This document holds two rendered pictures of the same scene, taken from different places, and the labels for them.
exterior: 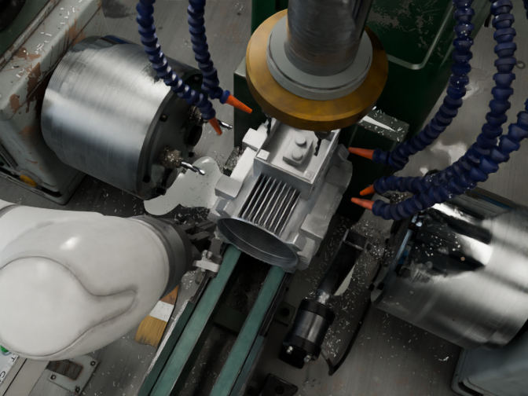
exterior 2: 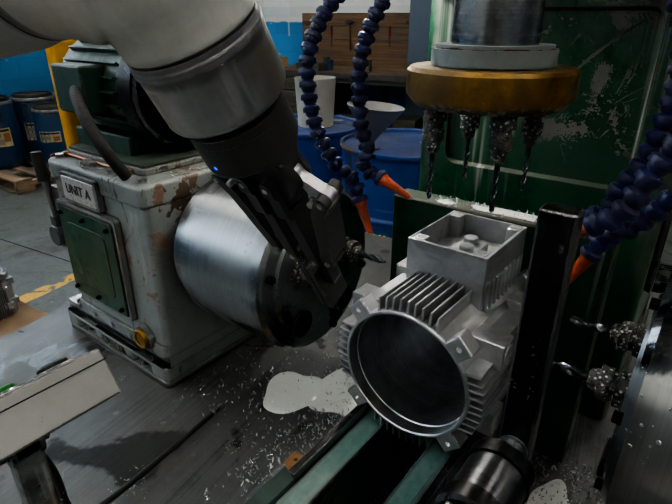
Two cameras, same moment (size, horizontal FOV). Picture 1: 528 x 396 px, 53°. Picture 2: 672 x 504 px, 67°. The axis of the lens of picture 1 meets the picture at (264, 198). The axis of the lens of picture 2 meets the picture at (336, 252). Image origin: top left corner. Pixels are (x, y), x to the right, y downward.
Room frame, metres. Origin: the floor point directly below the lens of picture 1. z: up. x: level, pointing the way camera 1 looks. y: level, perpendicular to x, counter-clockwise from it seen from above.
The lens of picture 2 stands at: (-0.16, -0.07, 1.38)
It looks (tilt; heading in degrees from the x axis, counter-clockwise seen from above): 25 degrees down; 18
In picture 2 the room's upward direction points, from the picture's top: straight up
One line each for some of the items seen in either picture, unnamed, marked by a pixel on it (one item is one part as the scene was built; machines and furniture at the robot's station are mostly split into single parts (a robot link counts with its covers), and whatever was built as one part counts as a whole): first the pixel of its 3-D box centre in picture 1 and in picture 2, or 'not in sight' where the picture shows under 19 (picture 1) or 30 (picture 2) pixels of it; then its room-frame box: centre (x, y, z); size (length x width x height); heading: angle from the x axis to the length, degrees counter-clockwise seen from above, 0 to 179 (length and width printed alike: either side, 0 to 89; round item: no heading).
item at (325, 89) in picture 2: not in sight; (313, 101); (2.40, 0.91, 0.99); 0.24 x 0.22 x 0.24; 79
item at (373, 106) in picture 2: not in sight; (375, 132); (1.99, 0.47, 0.93); 0.25 x 0.24 x 0.25; 169
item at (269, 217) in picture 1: (281, 195); (444, 336); (0.40, -0.03, 1.02); 0.20 x 0.19 x 0.19; 160
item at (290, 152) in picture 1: (296, 152); (465, 258); (0.43, -0.04, 1.11); 0.12 x 0.11 x 0.07; 160
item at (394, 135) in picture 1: (314, 135); (491, 311); (0.55, -0.08, 0.97); 0.30 x 0.11 x 0.34; 71
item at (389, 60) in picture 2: not in sight; (369, 87); (5.22, 1.35, 0.71); 2.21 x 0.95 x 1.43; 79
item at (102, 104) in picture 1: (107, 107); (251, 246); (0.52, 0.30, 1.04); 0.37 x 0.25 x 0.25; 71
